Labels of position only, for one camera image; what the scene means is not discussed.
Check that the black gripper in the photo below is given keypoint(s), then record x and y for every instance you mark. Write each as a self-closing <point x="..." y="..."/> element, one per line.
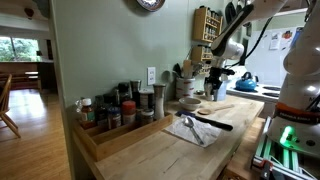
<point x="215" y="74"/>

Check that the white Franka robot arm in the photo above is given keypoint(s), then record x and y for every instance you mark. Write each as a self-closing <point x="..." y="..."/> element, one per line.
<point x="300" y="100"/>

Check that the white ceramic bowl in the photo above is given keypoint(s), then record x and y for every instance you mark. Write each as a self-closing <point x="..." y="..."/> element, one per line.
<point x="190" y="103"/>

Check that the tall salt grinder silver top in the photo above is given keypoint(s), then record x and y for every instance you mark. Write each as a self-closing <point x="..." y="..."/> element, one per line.
<point x="159" y="103"/>

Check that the blue tissue box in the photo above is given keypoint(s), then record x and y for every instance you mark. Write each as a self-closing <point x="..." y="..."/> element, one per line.
<point x="224" y="94"/>

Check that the small metal dish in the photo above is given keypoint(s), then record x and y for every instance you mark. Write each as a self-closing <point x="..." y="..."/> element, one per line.
<point x="199" y="92"/>

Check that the metal serving spoon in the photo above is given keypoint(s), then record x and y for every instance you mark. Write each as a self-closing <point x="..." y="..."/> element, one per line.
<point x="198" y="70"/>

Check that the white utensil crock orange marks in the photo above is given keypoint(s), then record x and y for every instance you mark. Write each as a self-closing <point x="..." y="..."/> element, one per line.
<point x="185" y="88"/>

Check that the wooden spoon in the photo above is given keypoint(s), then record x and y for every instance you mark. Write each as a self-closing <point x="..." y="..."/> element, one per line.
<point x="204" y="111"/>

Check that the wooden spatula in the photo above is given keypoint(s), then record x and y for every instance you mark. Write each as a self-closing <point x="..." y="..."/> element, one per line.
<point x="187" y="69"/>

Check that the blue kettle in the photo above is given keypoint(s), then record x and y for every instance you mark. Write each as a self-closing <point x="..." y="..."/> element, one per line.
<point x="246" y="85"/>

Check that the small wooden spice rack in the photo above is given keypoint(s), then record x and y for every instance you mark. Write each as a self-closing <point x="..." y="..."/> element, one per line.
<point x="197" y="55"/>

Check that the black ladle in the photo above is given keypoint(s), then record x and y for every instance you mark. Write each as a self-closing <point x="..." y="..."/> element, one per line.
<point x="177" y="70"/>

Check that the white paper napkin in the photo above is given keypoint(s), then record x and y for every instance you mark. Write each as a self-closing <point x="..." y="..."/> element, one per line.
<point x="206" y="133"/>

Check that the white stove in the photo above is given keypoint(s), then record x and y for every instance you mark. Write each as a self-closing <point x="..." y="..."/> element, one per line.
<point x="263" y="91"/>

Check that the white fridge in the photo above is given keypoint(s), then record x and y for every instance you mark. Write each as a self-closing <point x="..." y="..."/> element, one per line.
<point x="266" y="63"/>

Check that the large wooden spice rack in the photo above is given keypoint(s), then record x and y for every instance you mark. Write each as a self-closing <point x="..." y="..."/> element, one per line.
<point x="199" y="25"/>

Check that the blue canister white lid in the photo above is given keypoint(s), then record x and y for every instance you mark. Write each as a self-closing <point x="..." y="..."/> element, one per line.
<point x="145" y="97"/>

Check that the jar silver lid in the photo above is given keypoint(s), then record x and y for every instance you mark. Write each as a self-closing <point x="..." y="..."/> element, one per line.
<point x="147" y="117"/>

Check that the black hanging pan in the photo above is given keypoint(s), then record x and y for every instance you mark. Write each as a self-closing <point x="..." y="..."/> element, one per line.
<point x="230" y="13"/>

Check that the dark pepper grinder silver top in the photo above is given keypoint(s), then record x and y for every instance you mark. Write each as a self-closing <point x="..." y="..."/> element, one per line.
<point x="135" y="87"/>

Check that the white paper note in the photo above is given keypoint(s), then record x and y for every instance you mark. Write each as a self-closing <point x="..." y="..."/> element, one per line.
<point x="275" y="40"/>

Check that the spice jar red lid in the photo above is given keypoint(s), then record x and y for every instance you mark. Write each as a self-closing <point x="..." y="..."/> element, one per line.
<point x="129" y="112"/>

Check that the bottle black lid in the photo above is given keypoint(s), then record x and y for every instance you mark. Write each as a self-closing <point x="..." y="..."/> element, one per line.
<point x="123" y="90"/>

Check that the wooden spice tray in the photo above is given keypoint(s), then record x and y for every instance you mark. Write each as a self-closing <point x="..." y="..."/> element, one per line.
<point x="133" y="133"/>

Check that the blue paper note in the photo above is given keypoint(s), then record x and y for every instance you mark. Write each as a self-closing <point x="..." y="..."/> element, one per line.
<point x="297" y="36"/>

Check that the dark spice jar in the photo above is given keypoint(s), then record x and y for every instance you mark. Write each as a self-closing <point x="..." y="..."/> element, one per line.
<point x="110" y="99"/>

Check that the dark jar blue lid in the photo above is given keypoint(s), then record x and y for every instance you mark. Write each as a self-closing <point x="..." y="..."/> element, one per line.
<point x="114" y="118"/>

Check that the dark sauce bottle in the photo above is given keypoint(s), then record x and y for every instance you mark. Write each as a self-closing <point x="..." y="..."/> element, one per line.
<point x="100" y="111"/>

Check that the brown bottle white cap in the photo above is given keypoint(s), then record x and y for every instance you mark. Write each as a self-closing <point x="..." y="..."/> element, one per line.
<point x="87" y="112"/>

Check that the window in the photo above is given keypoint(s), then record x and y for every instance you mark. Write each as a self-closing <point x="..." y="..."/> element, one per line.
<point x="20" y="50"/>

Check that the red hanging lamp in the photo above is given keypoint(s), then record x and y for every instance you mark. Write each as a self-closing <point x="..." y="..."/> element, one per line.
<point x="29" y="12"/>

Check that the wooden chair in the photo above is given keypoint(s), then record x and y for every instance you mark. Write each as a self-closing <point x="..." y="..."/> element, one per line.
<point x="9" y="123"/>

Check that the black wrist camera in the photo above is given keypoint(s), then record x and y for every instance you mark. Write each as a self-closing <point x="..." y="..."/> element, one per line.
<point x="228" y="71"/>

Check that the white wall outlet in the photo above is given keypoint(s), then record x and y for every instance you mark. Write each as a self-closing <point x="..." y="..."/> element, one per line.
<point x="151" y="76"/>

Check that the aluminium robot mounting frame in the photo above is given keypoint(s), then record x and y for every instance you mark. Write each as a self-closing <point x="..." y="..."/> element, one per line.
<point x="273" y="156"/>

